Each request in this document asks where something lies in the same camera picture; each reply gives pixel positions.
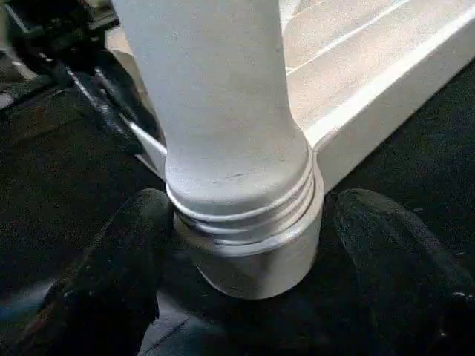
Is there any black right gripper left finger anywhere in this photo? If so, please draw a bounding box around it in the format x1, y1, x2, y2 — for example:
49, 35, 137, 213
9, 187, 174, 356

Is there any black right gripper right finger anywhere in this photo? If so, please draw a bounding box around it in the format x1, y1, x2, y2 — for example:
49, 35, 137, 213
331, 188, 475, 356

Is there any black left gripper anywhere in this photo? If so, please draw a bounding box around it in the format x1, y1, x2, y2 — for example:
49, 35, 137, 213
0, 0, 168, 156

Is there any white plastic table leg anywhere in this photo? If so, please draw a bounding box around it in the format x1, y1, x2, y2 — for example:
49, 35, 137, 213
110, 0, 316, 248

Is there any white plastic table top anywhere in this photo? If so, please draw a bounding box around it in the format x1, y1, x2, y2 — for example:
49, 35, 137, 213
105, 0, 475, 300

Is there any black work mat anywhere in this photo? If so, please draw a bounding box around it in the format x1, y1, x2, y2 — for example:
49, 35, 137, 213
0, 62, 475, 356

